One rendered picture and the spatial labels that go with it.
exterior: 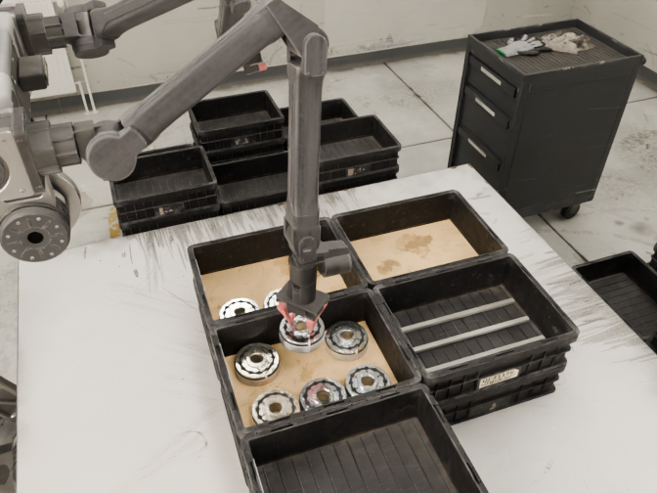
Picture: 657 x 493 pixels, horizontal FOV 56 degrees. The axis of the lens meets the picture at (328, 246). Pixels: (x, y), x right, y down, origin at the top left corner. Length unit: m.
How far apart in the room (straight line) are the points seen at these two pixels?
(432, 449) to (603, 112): 2.07
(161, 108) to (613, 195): 3.01
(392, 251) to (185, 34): 2.88
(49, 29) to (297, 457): 1.05
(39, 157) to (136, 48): 3.30
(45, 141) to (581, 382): 1.35
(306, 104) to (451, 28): 3.99
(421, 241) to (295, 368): 0.58
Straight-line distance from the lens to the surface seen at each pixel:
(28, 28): 1.54
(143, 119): 1.08
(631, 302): 2.68
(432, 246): 1.81
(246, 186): 2.82
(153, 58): 4.39
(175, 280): 1.92
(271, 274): 1.70
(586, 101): 2.99
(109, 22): 1.51
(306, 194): 1.19
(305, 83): 1.12
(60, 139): 1.09
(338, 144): 2.89
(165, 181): 2.72
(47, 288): 2.01
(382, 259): 1.75
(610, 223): 3.53
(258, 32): 1.09
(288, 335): 1.41
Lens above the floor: 1.99
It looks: 41 degrees down
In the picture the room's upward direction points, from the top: 1 degrees clockwise
